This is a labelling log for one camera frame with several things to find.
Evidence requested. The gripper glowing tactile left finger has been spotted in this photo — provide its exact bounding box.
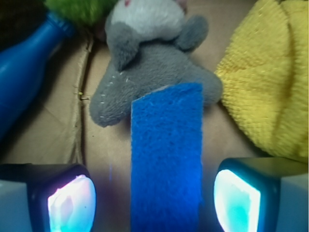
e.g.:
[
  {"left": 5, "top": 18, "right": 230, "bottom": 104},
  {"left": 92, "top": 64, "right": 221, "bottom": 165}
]
[{"left": 0, "top": 163, "right": 96, "bottom": 232}]

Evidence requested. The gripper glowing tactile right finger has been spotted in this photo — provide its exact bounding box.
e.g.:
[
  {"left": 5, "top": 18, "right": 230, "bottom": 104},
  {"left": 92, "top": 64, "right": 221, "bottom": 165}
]
[{"left": 213, "top": 158, "right": 309, "bottom": 232}]

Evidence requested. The blue rectangular sponge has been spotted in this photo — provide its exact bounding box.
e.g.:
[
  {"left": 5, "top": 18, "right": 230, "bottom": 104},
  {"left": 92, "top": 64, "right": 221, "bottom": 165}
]
[{"left": 131, "top": 83, "right": 203, "bottom": 232}]

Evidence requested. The yellow terry cloth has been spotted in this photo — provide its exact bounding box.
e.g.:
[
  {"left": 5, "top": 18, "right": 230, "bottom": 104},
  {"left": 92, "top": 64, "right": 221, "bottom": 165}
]
[{"left": 216, "top": 0, "right": 309, "bottom": 162}]

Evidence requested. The blue plastic bowling pin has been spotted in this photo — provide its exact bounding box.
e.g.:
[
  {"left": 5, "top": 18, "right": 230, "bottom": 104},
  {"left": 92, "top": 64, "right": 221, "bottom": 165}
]
[{"left": 0, "top": 12, "right": 75, "bottom": 138}]

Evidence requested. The grey plush mouse toy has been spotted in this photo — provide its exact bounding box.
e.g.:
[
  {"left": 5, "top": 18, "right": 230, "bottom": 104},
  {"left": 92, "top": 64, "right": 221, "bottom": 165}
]
[{"left": 89, "top": 0, "right": 223, "bottom": 127}]

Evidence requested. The green fuzzy plush toy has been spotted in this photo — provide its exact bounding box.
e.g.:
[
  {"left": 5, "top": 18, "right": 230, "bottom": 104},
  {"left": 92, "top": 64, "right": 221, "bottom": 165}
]
[{"left": 44, "top": 0, "right": 118, "bottom": 26}]

